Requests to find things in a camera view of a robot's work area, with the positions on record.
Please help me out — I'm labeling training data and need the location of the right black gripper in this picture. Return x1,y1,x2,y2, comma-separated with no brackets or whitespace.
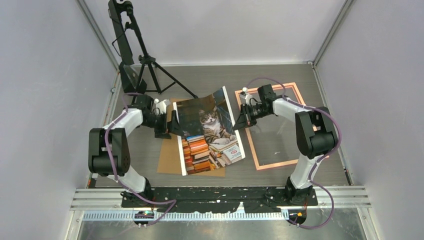
234,103,272,131

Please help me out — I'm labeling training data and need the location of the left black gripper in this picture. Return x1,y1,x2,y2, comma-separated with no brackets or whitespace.
140,110,184,140

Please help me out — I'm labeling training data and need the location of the brown cardboard backing board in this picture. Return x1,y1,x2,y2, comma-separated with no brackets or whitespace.
156,97,226,178

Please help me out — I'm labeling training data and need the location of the clear acrylic sheet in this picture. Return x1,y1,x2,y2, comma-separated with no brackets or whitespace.
245,87,319,165

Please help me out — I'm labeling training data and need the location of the cat photo print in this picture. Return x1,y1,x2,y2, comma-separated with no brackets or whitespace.
172,86,246,176

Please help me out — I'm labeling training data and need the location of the pink wooden picture frame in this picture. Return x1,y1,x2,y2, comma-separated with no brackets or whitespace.
235,82,308,171

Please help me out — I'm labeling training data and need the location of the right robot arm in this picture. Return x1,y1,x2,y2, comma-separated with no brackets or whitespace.
232,84,340,205

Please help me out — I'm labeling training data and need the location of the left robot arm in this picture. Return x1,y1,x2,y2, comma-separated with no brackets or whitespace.
88,92,184,207

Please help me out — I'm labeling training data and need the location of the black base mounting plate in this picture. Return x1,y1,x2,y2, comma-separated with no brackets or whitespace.
120,186,318,214

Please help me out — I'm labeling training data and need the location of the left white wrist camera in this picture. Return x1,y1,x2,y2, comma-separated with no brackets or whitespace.
152,98,171,115

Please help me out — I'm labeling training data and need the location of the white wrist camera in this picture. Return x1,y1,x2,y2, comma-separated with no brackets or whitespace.
152,98,171,115
239,87,254,105

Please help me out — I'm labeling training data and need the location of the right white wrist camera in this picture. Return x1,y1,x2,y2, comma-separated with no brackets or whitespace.
239,87,254,105

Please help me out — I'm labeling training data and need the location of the black camera tripod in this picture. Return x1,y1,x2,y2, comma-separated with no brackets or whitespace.
122,0,198,99

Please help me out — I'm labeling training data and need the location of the aluminium rail front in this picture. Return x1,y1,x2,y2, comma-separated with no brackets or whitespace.
70,186,372,222

